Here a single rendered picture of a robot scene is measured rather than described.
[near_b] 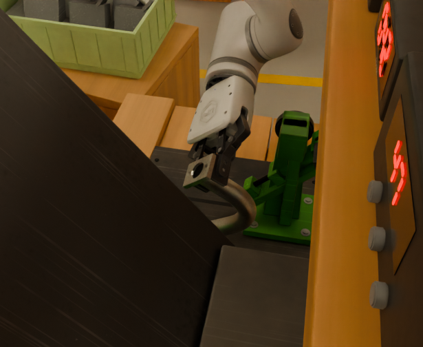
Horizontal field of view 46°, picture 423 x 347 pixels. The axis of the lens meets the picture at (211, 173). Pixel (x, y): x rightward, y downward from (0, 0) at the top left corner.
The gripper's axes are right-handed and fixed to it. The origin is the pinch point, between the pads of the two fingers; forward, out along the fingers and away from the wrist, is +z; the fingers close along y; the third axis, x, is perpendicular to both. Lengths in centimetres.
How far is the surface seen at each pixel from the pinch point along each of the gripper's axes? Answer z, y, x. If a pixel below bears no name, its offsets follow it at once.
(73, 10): -87, -90, -9
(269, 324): 21.2, 12.2, 3.6
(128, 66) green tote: -67, -73, 10
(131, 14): -88, -75, 6
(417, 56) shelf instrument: 14.9, 42.3, -18.7
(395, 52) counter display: 10.8, 39.3, -15.8
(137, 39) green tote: -71, -65, 7
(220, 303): 19.7, 7.8, -0.3
